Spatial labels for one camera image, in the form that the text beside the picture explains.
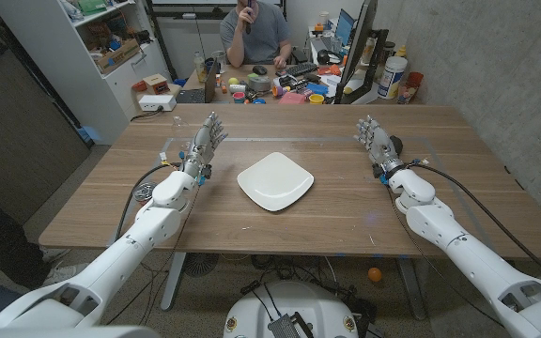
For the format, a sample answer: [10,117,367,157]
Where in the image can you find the black computer monitor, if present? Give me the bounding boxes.
[333,0,379,105]

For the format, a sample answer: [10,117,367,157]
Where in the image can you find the black laptop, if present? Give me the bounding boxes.
[175,60,219,104]

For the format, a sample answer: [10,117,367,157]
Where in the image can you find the pink flat box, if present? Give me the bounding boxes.
[278,91,307,105]

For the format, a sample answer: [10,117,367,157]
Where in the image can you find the red and white soup can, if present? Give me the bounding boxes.
[131,180,159,204]

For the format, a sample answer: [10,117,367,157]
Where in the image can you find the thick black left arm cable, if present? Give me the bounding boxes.
[114,161,182,241]

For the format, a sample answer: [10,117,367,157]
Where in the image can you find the round black floor fan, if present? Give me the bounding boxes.
[183,252,220,278]

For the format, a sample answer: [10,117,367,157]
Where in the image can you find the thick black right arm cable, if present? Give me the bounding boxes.
[409,159,541,287]

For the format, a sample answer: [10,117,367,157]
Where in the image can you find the seated person in grey shirt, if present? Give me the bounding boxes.
[219,0,293,69]

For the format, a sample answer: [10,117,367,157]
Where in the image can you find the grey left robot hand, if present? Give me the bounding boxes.
[179,111,229,180]

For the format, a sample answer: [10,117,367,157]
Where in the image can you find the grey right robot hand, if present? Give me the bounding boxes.
[353,115,406,177]

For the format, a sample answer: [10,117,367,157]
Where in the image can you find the small wooden red box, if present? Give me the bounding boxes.
[142,73,171,96]

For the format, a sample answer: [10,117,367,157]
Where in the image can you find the white power box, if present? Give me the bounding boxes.
[138,94,178,113]

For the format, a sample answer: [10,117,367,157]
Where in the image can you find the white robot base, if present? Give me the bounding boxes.
[223,280,360,338]

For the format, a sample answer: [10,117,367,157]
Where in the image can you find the blue laptop screen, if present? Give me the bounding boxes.
[334,8,356,46]

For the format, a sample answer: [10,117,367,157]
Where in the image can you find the clear drink bottle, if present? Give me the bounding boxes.
[193,51,208,84]

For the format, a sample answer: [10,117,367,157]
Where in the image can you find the white canister with blue label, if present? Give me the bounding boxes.
[377,55,409,100]

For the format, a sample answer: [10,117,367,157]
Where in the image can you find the grey tape roll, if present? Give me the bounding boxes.
[247,75,272,93]

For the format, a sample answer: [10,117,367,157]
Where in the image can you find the black keyboard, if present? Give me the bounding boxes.
[285,61,319,78]

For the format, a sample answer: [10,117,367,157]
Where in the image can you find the black headphones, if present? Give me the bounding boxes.
[316,49,344,66]

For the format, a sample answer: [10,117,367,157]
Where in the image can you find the white square paper plate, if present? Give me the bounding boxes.
[236,151,315,213]

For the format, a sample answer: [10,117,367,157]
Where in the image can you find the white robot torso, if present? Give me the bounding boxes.
[0,325,162,338]

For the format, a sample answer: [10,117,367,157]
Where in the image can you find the grey metal table leg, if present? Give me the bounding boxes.
[395,256,427,321]
[160,252,187,312]

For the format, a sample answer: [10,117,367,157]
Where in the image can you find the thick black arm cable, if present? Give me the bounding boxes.
[114,161,182,241]
[409,159,541,287]

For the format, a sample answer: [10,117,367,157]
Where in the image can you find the white shelf cabinet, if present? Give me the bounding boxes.
[0,0,173,146]

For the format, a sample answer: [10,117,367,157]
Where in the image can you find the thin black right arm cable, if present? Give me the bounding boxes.
[385,185,506,328]

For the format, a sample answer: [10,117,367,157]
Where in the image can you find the brown cardboard box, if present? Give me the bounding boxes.
[95,38,141,75]

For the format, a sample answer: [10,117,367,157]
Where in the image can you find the standing person in dark trousers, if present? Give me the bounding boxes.
[0,171,88,290]

